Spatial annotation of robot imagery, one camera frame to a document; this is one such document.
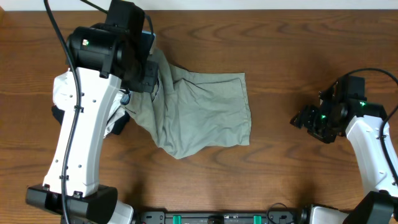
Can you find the khaki green shorts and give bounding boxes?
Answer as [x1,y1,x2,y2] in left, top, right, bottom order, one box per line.
[124,49,252,159]

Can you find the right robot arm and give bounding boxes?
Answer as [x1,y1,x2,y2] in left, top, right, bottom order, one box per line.
[290,97,397,224]

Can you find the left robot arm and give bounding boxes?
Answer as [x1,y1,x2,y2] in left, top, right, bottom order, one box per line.
[25,24,158,223]

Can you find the black garment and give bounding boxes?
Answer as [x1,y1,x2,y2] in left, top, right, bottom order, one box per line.
[51,106,130,138]

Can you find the white crumpled garment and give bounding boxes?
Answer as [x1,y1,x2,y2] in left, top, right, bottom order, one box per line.
[53,72,131,118]

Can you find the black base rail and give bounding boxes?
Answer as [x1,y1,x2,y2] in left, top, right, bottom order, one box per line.
[58,202,302,224]

